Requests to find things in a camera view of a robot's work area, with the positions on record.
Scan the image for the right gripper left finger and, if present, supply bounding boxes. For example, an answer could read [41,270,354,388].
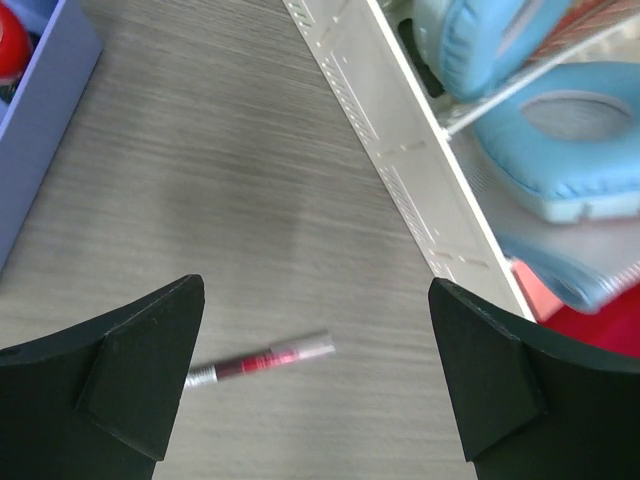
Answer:
[1,274,205,479]

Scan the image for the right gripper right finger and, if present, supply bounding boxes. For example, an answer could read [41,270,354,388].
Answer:
[428,278,639,479]

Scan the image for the red pen refill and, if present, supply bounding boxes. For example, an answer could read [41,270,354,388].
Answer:
[184,330,336,390]

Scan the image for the purple plastic bin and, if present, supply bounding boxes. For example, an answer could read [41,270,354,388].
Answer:
[1,1,102,264]

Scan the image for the red black stamp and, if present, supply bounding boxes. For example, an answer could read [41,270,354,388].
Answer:
[1,3,33,87]

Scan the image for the red transparent folder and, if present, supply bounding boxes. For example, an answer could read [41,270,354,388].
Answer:
[542,285,640,358]

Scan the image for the blue headphones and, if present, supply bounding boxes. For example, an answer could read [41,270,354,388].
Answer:
[412,1,639,312]

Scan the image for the white desk file organizer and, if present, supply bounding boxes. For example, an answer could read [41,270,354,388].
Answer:
[282,0,640,321]

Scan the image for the red cover book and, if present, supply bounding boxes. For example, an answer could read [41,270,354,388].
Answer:
[526,0,639,65]

